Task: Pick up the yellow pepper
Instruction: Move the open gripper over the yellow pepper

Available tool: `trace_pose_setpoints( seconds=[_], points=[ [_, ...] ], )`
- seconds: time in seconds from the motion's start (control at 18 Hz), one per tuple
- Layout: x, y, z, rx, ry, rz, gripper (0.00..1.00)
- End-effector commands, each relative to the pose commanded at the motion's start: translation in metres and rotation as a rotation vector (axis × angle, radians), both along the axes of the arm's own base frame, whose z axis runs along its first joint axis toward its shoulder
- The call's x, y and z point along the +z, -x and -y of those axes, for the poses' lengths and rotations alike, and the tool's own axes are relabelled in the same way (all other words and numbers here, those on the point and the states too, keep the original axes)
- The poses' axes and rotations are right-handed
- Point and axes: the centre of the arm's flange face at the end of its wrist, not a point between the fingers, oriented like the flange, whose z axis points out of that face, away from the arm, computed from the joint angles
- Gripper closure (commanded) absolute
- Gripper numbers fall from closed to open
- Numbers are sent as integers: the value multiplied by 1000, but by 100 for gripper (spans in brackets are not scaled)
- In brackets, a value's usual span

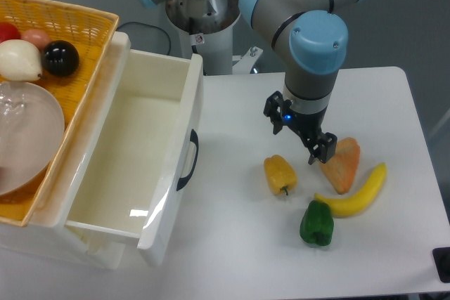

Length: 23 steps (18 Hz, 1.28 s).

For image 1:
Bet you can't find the yellow woven basket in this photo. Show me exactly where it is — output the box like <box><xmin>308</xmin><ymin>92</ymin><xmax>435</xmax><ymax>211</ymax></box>
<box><xmin>1</xmin><ymin>0</ymin><xmax>119</xmax><ymax>227</ymax></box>

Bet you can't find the black round fruit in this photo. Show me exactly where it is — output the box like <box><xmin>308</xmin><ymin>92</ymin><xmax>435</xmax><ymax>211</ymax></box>
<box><xmin>41</xmin><ymin>40</ymin><xmax>79</xmax><ymax>77</ymax></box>

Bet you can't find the red tomato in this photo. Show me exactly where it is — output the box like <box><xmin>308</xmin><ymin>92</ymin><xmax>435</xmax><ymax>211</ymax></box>
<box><xmin>0</xmin><ymin>22</ymin><xmax>21</xmax><ymax>43</ymax></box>

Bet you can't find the yellow banana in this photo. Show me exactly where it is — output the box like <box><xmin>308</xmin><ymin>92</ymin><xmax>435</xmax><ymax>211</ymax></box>
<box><xmin>314</xmin><ymin>162</ymin><xmax>387</xmax><ymax>218</ymax></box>

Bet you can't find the white plastic drawer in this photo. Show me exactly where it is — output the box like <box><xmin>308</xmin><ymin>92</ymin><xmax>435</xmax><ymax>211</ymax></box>
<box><xmin>67</xmin><ymin>50</ymin><xmax>203</xmax><ymax>266</ymax></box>

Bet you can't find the white drawer cabinet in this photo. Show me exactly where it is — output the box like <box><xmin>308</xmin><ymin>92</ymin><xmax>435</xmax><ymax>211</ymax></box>
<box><xmin>1</xmin><ymin>32</ymin><xmax>131</xmax><ymax>269</ymax></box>

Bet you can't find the clear plastic bowl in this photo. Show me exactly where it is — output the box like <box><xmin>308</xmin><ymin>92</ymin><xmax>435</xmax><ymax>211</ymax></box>
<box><xmin>1</xmin><ymin>81</ymin><xmax>65</xmax><ymax>195</ymax></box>

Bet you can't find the black cable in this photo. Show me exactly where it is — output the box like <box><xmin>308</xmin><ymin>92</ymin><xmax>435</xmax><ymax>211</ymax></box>
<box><xmin>117</xmin><ymin>21</ymin><xmax>172</xmax><ymax>56</ymax></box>

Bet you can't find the yellow bell pepper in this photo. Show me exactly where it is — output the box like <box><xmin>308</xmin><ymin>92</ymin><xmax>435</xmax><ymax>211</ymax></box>
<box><xmin>264</xmin><ymin>155</ymin><xmax>297</xmax><ymax>196</ymax></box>

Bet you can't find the black drawer handle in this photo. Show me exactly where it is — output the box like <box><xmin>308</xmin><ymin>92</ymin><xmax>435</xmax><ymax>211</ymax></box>
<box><xmin>176</xmin><ymin>129</ymin><xmax>199</xmax><ymax>191</ymax></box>

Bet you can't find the white pear-shaped fruit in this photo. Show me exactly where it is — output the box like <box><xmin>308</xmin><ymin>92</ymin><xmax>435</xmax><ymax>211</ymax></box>
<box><xmin>1</xmin><ymin>39</ymin><xmax>44</xmax><ymax>81</ymax></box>

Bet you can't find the black device at table edge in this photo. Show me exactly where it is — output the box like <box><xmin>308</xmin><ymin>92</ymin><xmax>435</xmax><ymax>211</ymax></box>
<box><xmin>432</xmin><ymin>247</ymin><xmax>450</xmax><ymax>283</ymax></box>

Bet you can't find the pink peach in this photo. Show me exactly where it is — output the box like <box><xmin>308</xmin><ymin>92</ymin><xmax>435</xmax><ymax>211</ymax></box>
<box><xmin>21</xmin><ymin>29</ymin><xmax>52</xmax><ymax>51</ymax></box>

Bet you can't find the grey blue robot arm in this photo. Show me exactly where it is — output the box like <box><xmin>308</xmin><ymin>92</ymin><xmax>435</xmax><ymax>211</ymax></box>
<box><xmin>139</xmin><ymin>0</ymin><xmax>362</xmax><ymax>163</ymax></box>

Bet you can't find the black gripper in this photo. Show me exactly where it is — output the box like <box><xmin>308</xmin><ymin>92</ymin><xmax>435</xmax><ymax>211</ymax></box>
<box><xmin>263</xmin><ymin>91</ymin><xmax>338</xmax><ymax>165</ymax></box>

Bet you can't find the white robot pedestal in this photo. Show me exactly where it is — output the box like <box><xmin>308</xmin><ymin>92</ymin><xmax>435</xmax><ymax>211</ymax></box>
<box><xmin>165</xmin><ymin>0</ymin><xmax>263</xmax><ymax>75</ymax></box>

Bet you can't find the green bell pepper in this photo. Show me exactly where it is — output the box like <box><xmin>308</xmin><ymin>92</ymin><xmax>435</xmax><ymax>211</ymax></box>
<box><xmin>300</xmin><ymin>200</ymin><xmax>334</xmax><ymax>247</ymax></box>

